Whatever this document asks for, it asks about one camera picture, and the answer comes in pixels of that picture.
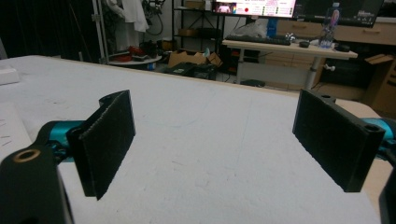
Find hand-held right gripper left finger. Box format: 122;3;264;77
65;89;136;201

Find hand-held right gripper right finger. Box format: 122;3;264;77
291;88;387;193

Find large cardboard box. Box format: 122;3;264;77
361;53;396;116

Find round white platform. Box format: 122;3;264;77
107;54;163;67

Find white table cloth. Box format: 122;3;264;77
0;55;381;224

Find white flat sheet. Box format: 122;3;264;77
0;102;33;162

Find light wooden desk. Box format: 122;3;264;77
221;38;359;91

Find wooden drawer cabinet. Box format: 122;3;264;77
276;18;396;47

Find clear plastic bottle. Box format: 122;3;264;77
318;2;341;49

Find metal stand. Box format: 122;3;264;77
92;0;110;64

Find white foam block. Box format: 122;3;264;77
0;64;21;86

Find open cardboard box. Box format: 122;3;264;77
167;49;223;69

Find black keyboard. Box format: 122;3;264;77
224;35;291;47

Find dark curtain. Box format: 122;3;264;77
0;0;101;63

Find white lab coat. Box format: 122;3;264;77
106;0;149;34

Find white plastic bag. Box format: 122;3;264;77
233;18;269;39

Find black metal shelf rack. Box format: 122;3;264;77
171;0;226;53

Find computer monitor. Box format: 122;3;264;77
212;0;297;19

